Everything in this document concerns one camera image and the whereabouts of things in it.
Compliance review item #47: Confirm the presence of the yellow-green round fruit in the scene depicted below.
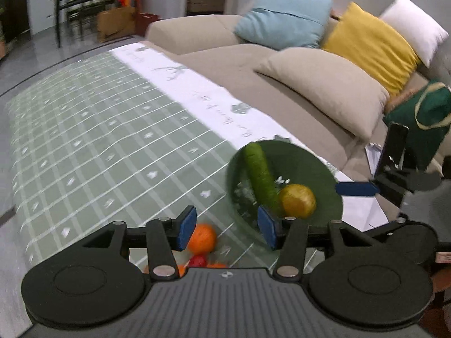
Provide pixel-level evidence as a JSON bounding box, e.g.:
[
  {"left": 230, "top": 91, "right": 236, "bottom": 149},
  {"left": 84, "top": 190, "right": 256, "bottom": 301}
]
[{"left": 279, "top": 184, "right": 317, "bottom": 219}]

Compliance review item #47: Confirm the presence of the green cucumber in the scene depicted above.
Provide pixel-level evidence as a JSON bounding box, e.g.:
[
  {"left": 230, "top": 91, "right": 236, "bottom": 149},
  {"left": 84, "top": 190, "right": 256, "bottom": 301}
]
[{"left": 242, "top": 142, "right": 283, "bottom": 217}]

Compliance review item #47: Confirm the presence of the left orange mandarin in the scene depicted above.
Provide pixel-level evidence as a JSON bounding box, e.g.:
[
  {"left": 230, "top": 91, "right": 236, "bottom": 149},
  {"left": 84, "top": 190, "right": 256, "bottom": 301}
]
[{"left": 143, "top": 264, "right": 185, "bottom": 279}]

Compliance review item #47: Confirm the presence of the orange mandarin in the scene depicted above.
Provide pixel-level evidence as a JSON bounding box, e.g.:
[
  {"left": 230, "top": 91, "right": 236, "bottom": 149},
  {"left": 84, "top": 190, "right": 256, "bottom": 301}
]
[
  {"left": 143, "top": 264, "right": 185, "bottom": 279},
  {"left": 206, "top": 263, "right": 228, "bottom": 269},
  {"left": 187, "top": 224, "right": 217, "bottom": 255}
]

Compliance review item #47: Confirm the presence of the top orange mandarin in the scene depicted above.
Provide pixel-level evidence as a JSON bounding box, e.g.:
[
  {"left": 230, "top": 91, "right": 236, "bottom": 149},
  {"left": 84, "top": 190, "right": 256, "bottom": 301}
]
[{"left": 187, "top": 224, "right": 217, "bottom": 255}]

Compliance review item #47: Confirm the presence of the small red tomato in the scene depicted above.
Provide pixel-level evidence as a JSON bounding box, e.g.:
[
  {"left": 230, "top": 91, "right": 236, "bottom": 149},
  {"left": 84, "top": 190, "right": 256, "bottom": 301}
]
[{"left": 187, "top": 254, "right": 208, "bottom": 268}]

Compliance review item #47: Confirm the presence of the black smartphone on stand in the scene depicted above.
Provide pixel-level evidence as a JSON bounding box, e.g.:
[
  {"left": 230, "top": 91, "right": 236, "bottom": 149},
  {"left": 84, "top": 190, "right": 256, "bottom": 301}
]
[{"left": 374, "top": 122, "right": 409, "bottom": 178}]

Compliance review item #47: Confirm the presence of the middle orange mandarin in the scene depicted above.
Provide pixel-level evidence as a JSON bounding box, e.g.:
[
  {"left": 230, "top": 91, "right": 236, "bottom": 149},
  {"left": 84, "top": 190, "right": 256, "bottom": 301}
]
[{"left": 206, "top": 263, "right": 228, "bottom": 269}]

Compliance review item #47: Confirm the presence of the green colander bowl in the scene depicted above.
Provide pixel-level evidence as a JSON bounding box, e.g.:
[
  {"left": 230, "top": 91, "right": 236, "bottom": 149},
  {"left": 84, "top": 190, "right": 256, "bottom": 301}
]
[{"left": 225, "top": 140, "right": 344, "bottom": 250}]

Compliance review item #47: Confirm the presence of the green tote bag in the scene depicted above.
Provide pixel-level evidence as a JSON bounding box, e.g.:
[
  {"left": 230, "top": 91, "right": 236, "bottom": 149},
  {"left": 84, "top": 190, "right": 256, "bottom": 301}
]
[{"left": 384, "top": 80, "right": 450, "bottom": 170}]

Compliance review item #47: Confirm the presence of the beige cushion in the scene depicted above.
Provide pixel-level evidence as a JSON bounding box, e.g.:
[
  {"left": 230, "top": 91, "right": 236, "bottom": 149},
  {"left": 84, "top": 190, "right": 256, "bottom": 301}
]
[{"left": 254, "top": 47, "right": 389, "bottom": 141}]

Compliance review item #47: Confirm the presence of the green checkered tablecloth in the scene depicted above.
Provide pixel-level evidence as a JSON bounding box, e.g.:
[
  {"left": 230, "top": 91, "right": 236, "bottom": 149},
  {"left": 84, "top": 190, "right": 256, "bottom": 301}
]
[{"left": 8, "top": 52, "right": 277, "bottom": 267}]

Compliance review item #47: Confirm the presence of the white printed table runner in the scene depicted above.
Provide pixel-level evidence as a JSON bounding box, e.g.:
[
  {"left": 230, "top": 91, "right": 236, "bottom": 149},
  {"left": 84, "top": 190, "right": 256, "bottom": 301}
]
[{"left": 98, "top": 44, "right": 387, "bottom": 240}]

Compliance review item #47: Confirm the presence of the yellow cushion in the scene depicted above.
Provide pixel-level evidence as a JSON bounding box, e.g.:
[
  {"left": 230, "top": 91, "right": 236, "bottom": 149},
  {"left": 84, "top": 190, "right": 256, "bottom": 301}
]
[{"left": 322, "top": 2, "right": 420, "bottom": 98}]

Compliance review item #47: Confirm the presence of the white cushion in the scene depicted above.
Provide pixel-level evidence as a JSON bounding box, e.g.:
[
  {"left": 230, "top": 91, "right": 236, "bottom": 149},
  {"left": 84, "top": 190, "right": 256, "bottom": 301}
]
[{"left": 379, "top": 0, "right": 450, "bottom": 68}]

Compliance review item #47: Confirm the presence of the light blue cushion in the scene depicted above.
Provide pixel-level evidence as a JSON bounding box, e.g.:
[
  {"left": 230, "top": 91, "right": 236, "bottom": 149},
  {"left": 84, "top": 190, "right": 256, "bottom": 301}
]
[{"left": 234, "top": 0, "right": 333, "bottom": 50}]

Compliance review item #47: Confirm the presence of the beige sofa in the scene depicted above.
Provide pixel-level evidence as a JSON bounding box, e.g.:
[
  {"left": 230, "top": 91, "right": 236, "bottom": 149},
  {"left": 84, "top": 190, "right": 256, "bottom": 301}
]
[{"left": 144, "top": 14, "right": 451, "bottom": 219}]

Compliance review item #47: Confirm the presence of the brown paper shopping bag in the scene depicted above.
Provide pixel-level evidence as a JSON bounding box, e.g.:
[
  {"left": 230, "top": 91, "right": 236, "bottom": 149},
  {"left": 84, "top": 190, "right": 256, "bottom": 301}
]
[{"left": 97, "top": 7, "right": 135, "bottom": 43}]

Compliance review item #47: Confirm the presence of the dark dining table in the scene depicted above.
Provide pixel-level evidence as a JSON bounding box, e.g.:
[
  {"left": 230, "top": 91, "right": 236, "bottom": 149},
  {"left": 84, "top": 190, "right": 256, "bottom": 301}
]
[{"left": 53, "top": 0, "right": 137, "bottom": 47}]

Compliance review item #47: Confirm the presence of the black dining chair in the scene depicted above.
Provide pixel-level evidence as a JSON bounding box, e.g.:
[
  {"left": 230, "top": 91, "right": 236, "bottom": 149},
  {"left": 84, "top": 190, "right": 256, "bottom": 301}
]
[{"left": 66, "top": 0, "right": 115, "bottom": 40}]

